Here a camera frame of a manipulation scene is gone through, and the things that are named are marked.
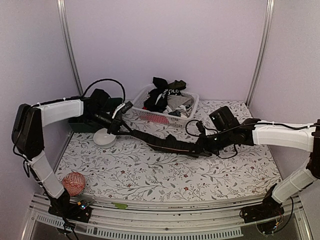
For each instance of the left aluminium frame post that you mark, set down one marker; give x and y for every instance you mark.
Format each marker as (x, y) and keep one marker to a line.
(62, 13)

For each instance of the green tape scrap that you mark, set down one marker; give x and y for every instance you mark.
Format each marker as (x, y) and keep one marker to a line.
(121, 206)

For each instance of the green compartment tray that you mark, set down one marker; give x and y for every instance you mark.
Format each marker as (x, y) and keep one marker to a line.
(83, 125)

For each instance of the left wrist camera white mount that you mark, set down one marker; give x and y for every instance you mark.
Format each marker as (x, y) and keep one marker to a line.
(122, 109)

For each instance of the grey underwear in basket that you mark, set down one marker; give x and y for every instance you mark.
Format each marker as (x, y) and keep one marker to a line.
(179, 106)

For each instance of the right aluminium frame post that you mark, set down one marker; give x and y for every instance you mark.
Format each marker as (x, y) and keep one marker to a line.
(270, 4)

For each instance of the aluminium frame post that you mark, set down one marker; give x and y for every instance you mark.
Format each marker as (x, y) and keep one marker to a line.
(270, 4)
(62, 13)

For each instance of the red patterned bowl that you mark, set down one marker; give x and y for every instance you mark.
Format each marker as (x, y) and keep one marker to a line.
(74, 183)

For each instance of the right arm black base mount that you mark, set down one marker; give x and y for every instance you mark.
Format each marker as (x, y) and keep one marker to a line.
(269, 208)

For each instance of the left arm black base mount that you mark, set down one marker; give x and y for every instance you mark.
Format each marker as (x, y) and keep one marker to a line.
(63, 207)

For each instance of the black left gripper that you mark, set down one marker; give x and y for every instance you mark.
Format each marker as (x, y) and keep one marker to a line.
(116, 125)

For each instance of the left robot arm white sleeves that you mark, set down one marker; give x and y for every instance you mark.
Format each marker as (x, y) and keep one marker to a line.
(28, 137)

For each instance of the robot arm white sleeves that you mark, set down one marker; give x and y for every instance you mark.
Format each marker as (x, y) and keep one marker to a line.
(28, 137)
(304, 137)

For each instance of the aluminium front table rail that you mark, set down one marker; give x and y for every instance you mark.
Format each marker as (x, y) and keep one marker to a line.
(199, 220)

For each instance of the black pinstriped underwear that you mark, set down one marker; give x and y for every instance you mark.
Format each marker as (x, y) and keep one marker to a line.
(169, 144)

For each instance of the floral patterned table mat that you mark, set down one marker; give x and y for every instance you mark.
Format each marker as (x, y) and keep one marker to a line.
(131, 170)

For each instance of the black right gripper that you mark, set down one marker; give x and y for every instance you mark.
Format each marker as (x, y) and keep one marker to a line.
(201, 141)

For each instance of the right robot arm white sleeves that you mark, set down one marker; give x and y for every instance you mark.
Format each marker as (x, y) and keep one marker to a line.
(304, 137)

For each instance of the white ceramic bowl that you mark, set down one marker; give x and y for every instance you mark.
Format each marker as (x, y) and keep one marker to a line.
(103, 139)

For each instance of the black underwear in basket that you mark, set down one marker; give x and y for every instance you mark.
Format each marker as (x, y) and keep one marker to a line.
(157, 100)

